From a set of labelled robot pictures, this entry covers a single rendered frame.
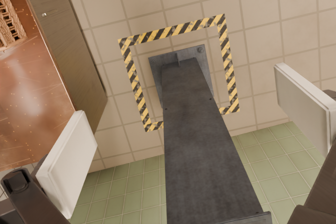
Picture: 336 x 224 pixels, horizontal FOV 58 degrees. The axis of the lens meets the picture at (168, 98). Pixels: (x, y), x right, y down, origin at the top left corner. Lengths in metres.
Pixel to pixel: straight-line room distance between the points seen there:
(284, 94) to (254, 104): 1.70
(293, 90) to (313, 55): 1.74
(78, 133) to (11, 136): 1.17
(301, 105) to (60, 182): 0.13
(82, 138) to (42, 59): 0.99
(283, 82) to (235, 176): 0.58
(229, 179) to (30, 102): 0.81
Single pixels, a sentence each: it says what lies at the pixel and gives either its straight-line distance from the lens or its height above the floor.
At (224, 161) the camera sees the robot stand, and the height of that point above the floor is 1.00.
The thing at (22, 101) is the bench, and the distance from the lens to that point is 1.27.
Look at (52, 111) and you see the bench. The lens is 1.25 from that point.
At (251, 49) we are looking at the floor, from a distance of 1.77.
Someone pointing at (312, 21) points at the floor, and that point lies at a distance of 1.86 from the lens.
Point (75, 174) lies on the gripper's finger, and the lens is 0.18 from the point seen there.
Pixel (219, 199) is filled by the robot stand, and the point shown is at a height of 1.13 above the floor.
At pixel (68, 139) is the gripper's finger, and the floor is 1.50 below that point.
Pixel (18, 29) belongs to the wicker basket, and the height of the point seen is 0.61.
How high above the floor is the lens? 1.65
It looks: 67 degrees down
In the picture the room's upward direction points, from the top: 175 degrees clockwise
